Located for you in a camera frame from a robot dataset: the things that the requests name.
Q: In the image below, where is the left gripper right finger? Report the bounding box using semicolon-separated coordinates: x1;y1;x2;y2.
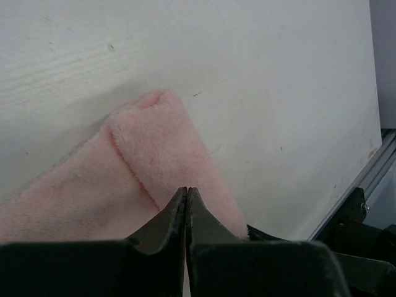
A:
186;188;351;296

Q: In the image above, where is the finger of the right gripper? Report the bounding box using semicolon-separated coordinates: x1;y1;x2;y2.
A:
246;226;395;296

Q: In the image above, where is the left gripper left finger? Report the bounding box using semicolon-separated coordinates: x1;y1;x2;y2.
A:
1;187;187;296

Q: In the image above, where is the pink towel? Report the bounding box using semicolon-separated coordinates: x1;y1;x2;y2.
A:
1;91;248;243

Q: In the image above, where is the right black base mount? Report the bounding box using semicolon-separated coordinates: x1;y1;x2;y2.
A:
320;188;395;264

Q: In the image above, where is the aluminium front rail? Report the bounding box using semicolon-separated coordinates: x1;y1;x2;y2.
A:
308;129;395;240

